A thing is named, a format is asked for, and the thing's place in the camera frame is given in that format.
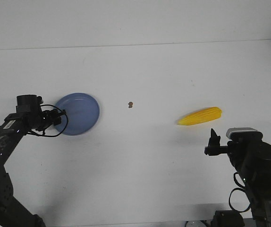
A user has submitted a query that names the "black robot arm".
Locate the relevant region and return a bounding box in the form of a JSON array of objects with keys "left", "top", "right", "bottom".
[
  {"left": 204, "top": 128, "right": 271, "bottom": 227},
  {"left": 0, "top": 95, "right": 67, "bottom": 227}
]

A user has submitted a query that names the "yellow corn cob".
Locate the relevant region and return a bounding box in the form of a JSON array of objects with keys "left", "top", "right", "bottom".
[{"left": 177, "top": 107, "right": 222, "bottom": 126}]

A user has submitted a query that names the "black base block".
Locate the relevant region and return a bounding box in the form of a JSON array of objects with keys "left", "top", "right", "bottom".
[{"left": 211, "top": 210, "right": 245, "bottom": 227}]

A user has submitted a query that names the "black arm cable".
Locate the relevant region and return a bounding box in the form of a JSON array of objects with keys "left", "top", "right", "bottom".
[
  {"left": 228, "top": 172, "right": 252, "bottom": 212},
  {"left": 28, "top": 104, "right": 69, "bottom": 138}
]

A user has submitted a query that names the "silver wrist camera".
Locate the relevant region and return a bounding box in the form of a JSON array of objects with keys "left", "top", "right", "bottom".
[{"left": 226, "top": 127, "right": 263, "bottom": 142}]

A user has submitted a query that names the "blue round plate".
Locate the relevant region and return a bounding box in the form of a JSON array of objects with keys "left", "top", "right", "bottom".
[{"left": 55, "top": 93, "right": 100, "bottom": 136}]

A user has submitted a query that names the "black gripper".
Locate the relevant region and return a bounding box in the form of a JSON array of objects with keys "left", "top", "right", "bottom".
[
  {"left": 204, "top": 128, "right": 230, "bottom": 156},
  {"left": 16, "top": 95, "right": 66, "bottom": 131}
]

